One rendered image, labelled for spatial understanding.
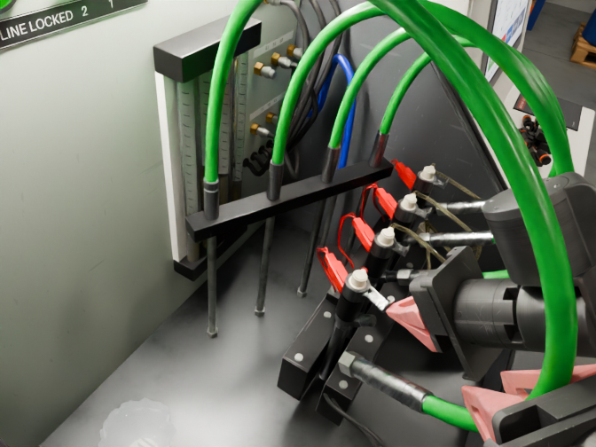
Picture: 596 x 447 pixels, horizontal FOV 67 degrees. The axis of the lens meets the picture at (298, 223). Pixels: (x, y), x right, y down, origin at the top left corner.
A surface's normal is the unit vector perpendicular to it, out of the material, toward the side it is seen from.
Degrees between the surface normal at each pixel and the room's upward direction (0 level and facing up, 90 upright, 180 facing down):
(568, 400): 43
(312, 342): 0
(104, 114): 90
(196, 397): 0
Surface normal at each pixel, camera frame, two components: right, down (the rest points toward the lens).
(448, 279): 0.56, -0.14
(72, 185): 0.85, 0.44
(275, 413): 0.13, -0.71
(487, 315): -0.83, -0.02
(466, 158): -0.51, 0.55
